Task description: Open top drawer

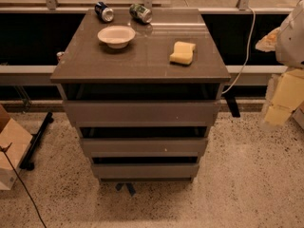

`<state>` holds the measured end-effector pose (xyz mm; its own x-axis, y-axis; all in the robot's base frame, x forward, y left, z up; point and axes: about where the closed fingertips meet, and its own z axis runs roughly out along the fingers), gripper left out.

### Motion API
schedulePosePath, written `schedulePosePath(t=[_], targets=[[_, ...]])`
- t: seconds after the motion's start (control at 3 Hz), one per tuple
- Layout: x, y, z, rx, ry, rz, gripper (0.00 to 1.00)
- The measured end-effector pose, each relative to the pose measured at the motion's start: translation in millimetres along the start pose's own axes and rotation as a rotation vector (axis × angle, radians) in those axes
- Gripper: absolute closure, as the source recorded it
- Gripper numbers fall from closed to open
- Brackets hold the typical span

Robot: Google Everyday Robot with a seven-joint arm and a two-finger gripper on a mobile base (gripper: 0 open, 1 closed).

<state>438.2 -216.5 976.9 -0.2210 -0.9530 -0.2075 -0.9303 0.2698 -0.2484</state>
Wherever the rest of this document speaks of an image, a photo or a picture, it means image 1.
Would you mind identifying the cardboard box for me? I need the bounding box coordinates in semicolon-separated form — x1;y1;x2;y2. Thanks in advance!
0;105;32;190

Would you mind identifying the grey drawer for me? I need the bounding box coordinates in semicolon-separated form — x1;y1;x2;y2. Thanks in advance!
80;138;208;157
63;101;219;127
91;164;199;180

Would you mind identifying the black floor cable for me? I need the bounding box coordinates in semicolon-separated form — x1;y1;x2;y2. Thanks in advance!
0;142;48;228

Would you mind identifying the black bracket under rail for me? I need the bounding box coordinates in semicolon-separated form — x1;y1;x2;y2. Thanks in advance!
224;93;240;118

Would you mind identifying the black stand leg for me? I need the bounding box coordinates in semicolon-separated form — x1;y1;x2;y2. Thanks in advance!
20;112;53;171

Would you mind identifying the blue soda can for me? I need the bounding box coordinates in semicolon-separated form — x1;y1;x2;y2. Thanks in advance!
94;2;114;23

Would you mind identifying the grey top drawer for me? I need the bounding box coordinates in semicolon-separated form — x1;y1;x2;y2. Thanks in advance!
63;101;219;127

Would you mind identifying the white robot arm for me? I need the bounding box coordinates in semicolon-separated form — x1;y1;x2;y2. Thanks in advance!
256;0;304;127

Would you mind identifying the yellow sponge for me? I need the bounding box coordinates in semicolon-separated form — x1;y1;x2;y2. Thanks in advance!
169;41;196;66

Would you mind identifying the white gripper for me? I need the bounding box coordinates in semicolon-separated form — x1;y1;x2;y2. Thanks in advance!
256;28;304;127

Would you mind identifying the small can behind cabinet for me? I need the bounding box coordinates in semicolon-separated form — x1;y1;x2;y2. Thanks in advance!
56;51;65;62

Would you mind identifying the grey drawer cabinet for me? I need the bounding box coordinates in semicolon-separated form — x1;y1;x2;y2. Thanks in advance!
50;9;230;182

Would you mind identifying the green soda can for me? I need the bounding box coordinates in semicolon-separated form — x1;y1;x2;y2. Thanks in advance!
129;4;152;24

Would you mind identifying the white bowl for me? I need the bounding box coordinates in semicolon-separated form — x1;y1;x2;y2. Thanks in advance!
97;26;136;48

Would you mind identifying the white cable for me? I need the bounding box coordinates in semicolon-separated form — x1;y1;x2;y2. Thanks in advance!
221;7;257;96

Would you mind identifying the grey bottom drawer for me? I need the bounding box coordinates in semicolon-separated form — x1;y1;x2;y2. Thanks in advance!
91;164;199;180

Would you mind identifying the grey middle drawer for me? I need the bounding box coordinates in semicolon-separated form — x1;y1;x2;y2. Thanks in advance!
80;138;208;157

